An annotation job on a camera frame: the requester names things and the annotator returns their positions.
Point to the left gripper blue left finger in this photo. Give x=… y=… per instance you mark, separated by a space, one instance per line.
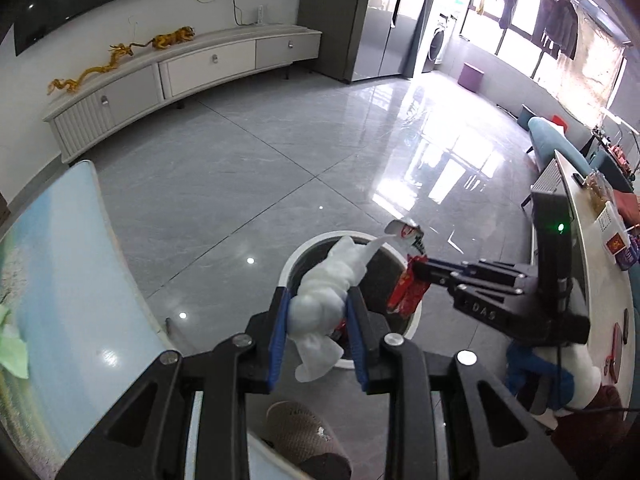
x=277 y=332

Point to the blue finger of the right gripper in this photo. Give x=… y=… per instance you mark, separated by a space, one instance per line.
x=459 y=287
x=429 y=268

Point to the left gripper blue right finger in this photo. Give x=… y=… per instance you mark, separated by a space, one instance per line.
x=357 y=323

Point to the dark red snack packet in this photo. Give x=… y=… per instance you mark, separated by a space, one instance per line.
x=409 y=289

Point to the white tissue wad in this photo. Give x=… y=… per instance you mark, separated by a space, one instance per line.
x=319 y=305

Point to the brown mesh slipper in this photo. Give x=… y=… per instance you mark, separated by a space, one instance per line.
x=306 y=441

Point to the teal sofa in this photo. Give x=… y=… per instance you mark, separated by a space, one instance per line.
x=546 y=139

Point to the landscape print table cover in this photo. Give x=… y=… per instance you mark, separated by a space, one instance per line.
x=88 y=330

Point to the purple stool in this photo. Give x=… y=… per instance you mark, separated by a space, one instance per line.
x=471 y=77

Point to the white washing machine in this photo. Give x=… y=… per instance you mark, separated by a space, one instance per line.
x=439 y=40

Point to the grey steel refrigerator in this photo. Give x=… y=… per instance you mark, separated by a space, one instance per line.
x=366 y=39

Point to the light green plastic bag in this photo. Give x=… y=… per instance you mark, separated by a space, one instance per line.
x=13 y=349

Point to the grey white tv cabinet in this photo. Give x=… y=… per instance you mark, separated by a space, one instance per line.
x=153 y=79

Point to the golden tiger figurine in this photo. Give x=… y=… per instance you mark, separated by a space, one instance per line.
x=179 y=36

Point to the golden dragon figurine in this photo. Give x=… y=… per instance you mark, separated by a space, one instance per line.
x=117 y=53

